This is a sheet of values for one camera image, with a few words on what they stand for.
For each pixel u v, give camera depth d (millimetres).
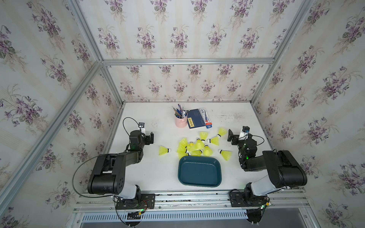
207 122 1051
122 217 690
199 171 819
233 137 832
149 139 857
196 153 877
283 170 463
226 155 884
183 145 910
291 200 733
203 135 981
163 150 882
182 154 885
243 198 721
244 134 769
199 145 946
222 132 976
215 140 949
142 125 804
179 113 1012
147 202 728
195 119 1079
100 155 469
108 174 441
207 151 910
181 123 1005
